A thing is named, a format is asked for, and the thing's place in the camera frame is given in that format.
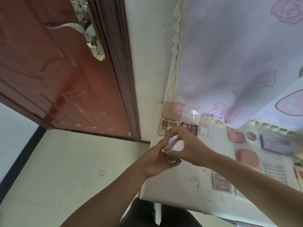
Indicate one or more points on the black compact with mirror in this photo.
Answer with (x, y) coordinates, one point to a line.
(275, 144)

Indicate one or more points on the person's right hand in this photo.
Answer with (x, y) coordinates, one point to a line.
(198, 153)

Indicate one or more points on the round pink powder compact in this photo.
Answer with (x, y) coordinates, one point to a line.
(247, 159)

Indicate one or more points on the lilac heart print cloth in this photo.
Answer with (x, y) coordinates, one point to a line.
(225, 44)

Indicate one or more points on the mirrored blush palette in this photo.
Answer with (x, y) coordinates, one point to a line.
(176, 144)

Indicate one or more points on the white table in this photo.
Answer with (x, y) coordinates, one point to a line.
(189, 186)

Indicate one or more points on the pink blush pan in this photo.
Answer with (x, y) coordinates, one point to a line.
(236, 136)

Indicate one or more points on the false eyelash tray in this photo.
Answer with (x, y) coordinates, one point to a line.
(274, 171)

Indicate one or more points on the person's right forearm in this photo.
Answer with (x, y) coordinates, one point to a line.
(260, 186)

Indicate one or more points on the thin gold makeup brush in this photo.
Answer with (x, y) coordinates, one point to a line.
(297, 177)

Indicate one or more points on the person's left hand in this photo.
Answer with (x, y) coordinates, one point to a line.
(153, 163)

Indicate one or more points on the person's grey trousers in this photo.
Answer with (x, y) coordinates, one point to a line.
(142, 215)

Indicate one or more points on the beige palette with lid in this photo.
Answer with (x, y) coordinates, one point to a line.
(171, 111)

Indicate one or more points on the person's left forearm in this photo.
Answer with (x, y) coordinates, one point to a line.
(104, 200)

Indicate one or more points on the small four-pan red palette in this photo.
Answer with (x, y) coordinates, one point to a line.
(222, 183)

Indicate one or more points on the brown wooden door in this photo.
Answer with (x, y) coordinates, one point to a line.
(47, 68)

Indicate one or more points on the nine-pan brown eyeshadow palette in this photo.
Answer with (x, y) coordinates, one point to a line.
(191, 127)

